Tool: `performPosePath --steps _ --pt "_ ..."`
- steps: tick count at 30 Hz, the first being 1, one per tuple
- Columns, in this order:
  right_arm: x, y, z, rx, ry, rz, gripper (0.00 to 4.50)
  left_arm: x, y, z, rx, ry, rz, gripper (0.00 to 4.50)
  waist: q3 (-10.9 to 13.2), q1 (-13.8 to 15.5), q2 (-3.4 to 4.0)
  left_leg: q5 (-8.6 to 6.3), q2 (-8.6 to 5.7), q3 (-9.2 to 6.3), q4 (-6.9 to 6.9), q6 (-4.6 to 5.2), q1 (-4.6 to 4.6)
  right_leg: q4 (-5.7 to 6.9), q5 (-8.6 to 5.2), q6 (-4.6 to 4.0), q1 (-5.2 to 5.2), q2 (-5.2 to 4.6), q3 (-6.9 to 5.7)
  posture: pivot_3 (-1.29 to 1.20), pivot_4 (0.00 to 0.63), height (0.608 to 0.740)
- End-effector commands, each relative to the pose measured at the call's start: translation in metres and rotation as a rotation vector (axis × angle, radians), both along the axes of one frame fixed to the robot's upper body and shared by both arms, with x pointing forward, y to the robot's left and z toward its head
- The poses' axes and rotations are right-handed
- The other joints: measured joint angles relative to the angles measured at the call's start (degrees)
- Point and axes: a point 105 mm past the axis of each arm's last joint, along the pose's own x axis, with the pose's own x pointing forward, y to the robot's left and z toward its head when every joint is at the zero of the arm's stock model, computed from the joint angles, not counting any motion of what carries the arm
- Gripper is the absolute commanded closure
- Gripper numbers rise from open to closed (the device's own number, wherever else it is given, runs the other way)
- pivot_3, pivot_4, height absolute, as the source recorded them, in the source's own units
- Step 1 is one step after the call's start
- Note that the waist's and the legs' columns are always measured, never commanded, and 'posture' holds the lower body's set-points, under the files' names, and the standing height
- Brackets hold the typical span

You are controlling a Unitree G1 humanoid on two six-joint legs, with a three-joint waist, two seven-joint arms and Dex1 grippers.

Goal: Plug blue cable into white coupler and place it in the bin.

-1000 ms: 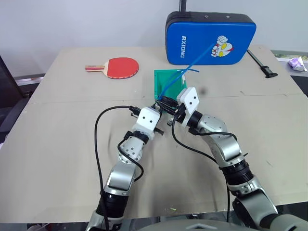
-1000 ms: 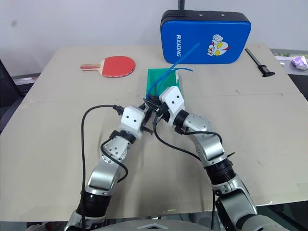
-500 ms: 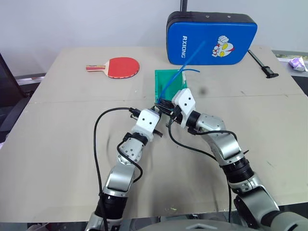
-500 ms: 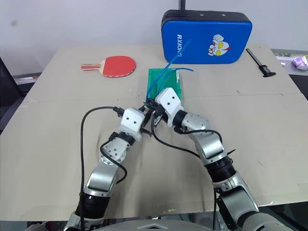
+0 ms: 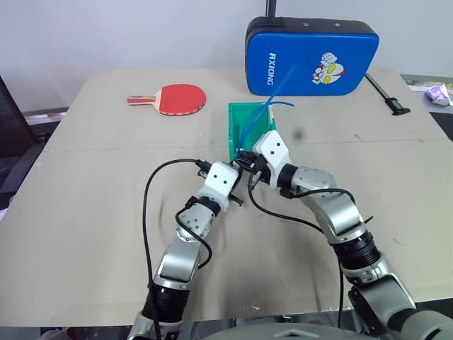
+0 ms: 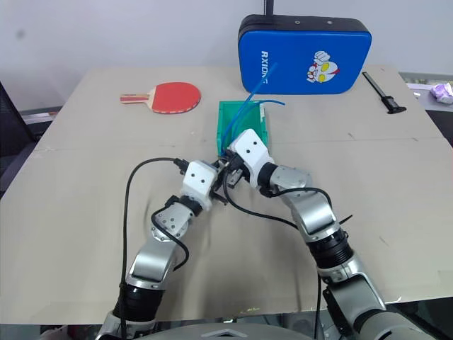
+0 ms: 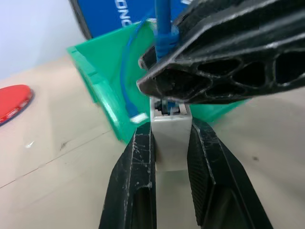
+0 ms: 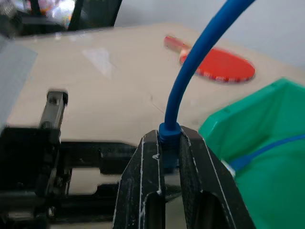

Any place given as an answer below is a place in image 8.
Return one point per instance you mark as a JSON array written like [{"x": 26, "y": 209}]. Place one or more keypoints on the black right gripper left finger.
[{"x": 135, "y": 181}]

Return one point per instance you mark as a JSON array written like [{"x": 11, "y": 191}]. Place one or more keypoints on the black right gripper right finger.
[{"x": 205, "y": 176}]

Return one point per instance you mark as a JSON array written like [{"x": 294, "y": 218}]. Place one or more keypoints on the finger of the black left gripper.
[
  {"x": 95, "y": 202},
  {"x": 102, "y": 155}
]

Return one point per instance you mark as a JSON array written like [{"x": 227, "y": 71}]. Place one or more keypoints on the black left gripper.
[{"x": 26, "y": 164}]

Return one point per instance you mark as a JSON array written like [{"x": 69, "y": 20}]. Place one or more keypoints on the green plastic bin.
[{"x": 267, "y": 152}]

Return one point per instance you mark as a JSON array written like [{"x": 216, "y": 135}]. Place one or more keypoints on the red table tennis paddle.
[{"x": 221, "y": 65}]

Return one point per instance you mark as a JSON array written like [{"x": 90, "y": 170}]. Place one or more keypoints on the black chair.
[{"x": 78, "y": 16}]

